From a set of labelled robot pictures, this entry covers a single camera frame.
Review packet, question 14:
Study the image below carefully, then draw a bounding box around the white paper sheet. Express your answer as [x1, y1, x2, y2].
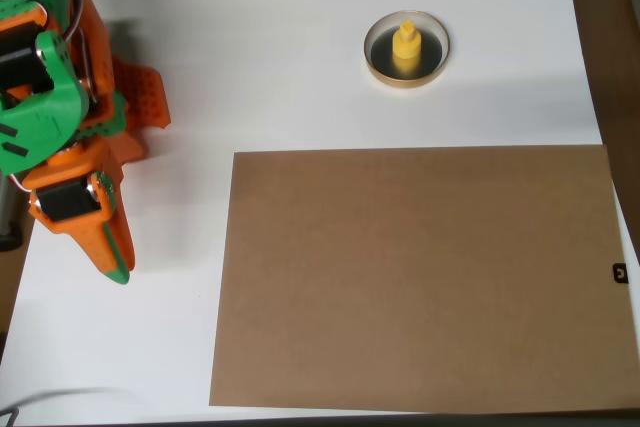
[0, 0, 640, 427]

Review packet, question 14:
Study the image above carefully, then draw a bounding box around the black metal clamp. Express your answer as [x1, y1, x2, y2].
[0, 174, 24, 253]

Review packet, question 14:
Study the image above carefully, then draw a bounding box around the round gold-rimmed dish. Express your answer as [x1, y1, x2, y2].
[363, 9, 451, 91]

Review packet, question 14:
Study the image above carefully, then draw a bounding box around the brown cardboard sheet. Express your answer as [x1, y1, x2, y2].
[208, 144, 640, 416]

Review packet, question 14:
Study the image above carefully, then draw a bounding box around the small yellow plastic piece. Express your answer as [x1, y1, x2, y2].
[390, 20, 422, 79]

